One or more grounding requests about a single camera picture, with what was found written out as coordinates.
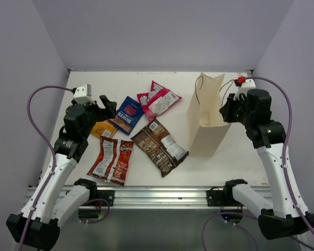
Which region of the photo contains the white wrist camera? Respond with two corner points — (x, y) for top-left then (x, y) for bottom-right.
(233, 76), (256, 100)
(71, 84), (96, 105)

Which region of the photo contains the brown snack bag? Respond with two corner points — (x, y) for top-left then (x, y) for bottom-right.
(131, 119), (189, 177)

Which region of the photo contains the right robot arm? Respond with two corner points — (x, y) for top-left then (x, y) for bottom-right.
(220, 89), (314, 240)

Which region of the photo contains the left black base bracket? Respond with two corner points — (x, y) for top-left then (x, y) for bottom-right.
(94, 190), (115, 207)

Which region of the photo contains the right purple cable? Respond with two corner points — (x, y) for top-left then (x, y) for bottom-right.
(244, 76), (314, 251)

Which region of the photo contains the blue Burts crisps bag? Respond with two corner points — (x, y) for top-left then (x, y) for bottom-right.
(110, 96), (143, 135)

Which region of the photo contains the pink snack bag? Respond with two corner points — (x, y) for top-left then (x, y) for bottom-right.
(137, 81), (182, 122)

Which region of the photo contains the black base bracket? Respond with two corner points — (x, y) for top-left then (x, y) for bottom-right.
(94, 190), (115, 207)
(206, 187), (238, 207)

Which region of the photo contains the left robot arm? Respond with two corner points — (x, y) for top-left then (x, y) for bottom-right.
(6, 95), (117, 250)

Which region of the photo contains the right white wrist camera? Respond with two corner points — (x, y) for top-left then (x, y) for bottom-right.
(233, 76), (256, 100)

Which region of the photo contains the beige paper bag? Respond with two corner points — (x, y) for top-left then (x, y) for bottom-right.
(187, 73), (231, 157)

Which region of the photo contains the aluminium mounting rail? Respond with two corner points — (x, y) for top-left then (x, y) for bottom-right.
(97, 186), (238, 210)

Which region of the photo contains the red Doritos bag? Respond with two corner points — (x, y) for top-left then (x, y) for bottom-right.
(87, 136), (133, 186)

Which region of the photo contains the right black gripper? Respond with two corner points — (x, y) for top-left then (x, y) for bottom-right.
(220, 93), (253, 126)

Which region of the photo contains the orange snack bag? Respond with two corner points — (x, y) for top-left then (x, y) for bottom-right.
(91, 120), (117, 138)

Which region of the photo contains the right black base bracket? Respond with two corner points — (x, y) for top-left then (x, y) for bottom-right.
(206, 187), (238, 207)

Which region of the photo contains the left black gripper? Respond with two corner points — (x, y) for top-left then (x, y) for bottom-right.
(79, 95), (116, 138)

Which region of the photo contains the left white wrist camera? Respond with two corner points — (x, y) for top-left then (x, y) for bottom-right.
(71, 84), (96, 105)

